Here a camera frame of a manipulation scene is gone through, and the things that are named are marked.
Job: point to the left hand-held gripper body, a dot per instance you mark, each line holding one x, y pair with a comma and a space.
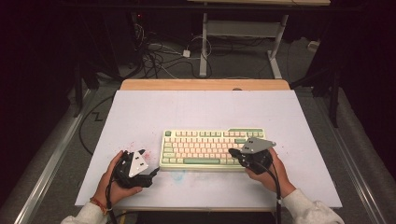
137, 165

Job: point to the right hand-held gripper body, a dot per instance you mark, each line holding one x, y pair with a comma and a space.
257, 145

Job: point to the cream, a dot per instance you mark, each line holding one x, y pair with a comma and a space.
199, 147

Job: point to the small white power adapter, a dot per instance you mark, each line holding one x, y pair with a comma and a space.
186, 53

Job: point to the person's right hand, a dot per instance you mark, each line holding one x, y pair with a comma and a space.
278, 177

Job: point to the white desk frame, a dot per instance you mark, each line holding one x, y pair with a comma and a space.
204, 46

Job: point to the person's left hand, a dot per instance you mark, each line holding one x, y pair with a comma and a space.
110, 193

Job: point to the wooden table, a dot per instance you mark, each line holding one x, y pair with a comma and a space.
202, 84

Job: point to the small white box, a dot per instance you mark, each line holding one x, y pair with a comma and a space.
313, 46

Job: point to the metal floor rail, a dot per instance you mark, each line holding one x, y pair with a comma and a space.
348, 158
53, 158

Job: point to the white board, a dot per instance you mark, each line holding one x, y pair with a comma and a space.
202, 109

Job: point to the black metal stand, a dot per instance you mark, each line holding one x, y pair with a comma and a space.
334, 99
77, 90

